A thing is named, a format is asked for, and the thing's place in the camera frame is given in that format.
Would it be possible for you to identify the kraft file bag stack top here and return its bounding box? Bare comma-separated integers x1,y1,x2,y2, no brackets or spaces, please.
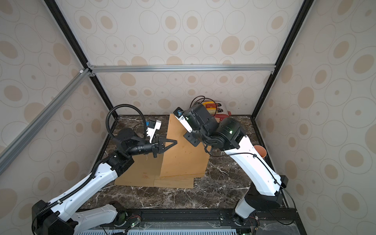
153,175,194,189

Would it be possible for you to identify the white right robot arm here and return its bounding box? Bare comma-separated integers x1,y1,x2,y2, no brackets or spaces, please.
174,104,288,219

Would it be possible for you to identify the aluminium rail left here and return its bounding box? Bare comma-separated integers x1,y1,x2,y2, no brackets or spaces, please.
1,68,90,173

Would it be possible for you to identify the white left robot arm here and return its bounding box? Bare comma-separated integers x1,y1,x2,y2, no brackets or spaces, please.
31,128,177,235

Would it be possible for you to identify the black corner frame post left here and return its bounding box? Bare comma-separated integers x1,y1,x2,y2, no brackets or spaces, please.
42,0,113,110

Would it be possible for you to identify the black corner frame post right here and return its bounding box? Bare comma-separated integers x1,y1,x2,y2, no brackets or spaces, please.
251,0,314,120

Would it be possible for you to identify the aluminium rail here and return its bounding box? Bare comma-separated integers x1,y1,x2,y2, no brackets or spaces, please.
90,64,276,73
1,68,90,173

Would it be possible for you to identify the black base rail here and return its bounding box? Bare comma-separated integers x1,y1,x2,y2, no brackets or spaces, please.
102,208,306,235

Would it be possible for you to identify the black corner frame post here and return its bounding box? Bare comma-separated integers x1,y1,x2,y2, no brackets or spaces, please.
251,0,314,120
42,0,113,110

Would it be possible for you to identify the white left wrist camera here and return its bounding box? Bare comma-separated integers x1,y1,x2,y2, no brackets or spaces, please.
146,119,162,143

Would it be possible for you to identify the black corrugated cable conduit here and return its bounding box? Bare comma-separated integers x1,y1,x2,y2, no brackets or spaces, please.
105,104,147,139

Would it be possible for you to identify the orange cup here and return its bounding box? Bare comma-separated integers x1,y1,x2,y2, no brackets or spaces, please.
254,145,267,158

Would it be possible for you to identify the aluminium rail back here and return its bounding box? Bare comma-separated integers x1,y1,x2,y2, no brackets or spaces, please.
90,64,276,73

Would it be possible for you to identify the kraft file bag stack bottom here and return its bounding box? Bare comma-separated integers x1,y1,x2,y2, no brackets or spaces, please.
160,114,209,180

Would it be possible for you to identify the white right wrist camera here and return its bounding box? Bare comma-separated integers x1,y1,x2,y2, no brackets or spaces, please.
173,107,193,133

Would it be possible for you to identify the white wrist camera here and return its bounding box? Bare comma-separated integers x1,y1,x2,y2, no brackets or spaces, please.
173,107,193,133
146,119,162,143

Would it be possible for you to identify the kraft file bag stack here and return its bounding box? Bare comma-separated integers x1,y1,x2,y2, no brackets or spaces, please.
160,114,209,180
153,175,194,189

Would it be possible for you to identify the red toaster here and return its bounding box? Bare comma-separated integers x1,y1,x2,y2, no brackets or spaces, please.
202,101,231,122

